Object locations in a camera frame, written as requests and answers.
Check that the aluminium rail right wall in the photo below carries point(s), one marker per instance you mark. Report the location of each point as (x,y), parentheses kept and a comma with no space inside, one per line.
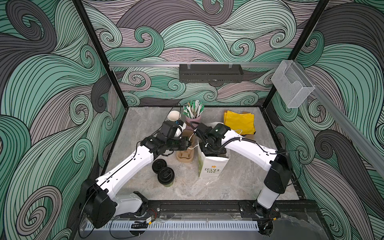
(352,107)

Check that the brown pulp cup carrier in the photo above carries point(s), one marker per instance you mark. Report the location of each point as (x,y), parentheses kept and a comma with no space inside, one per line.
(187,155)

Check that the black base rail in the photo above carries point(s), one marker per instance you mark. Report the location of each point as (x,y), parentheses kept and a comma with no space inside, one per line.
(204,207)

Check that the white slotted cable duct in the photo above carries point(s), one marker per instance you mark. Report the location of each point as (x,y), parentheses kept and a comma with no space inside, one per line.
(184,226)

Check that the pink cup holder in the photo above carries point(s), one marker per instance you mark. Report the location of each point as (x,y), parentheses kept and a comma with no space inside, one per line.
(192,122)

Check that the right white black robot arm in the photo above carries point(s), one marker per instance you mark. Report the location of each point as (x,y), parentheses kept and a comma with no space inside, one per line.
(276,163)

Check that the clear acrylic wall holder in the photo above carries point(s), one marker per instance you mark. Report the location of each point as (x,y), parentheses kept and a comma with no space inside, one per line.
(292,83)

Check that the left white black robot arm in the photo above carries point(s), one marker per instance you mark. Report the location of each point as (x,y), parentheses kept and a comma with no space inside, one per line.
(107,186)

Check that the yellow napkin stack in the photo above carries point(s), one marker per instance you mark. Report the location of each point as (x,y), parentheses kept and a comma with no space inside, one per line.
(242,124)

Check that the black wall-mounted tray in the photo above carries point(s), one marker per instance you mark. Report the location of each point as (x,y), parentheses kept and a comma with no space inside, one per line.
(210,73)

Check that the white paper takeout bag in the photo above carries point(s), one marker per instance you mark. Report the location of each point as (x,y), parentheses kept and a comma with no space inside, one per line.
(211,166)

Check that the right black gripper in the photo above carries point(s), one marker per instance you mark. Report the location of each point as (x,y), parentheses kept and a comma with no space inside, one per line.
(219,151)

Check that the stack of green paper cups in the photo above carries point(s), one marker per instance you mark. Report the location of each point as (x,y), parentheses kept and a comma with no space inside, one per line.
(174,116)

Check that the stack of black cup lids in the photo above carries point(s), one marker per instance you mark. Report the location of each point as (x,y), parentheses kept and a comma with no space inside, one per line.
(158,165)

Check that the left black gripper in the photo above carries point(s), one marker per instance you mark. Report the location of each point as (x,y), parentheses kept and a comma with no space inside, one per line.
(184,146)

